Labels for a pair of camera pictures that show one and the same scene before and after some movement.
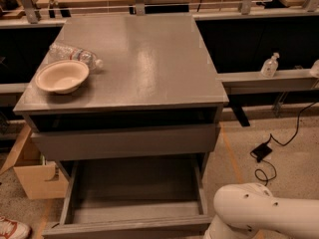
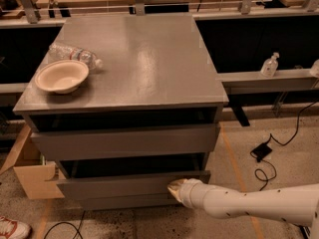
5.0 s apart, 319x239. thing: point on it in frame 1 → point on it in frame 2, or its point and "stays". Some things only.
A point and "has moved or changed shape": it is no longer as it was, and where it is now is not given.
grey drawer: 135,198 has moved or changed shape
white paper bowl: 62,77 stays
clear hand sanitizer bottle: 270,66 stays
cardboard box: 39,177 stays
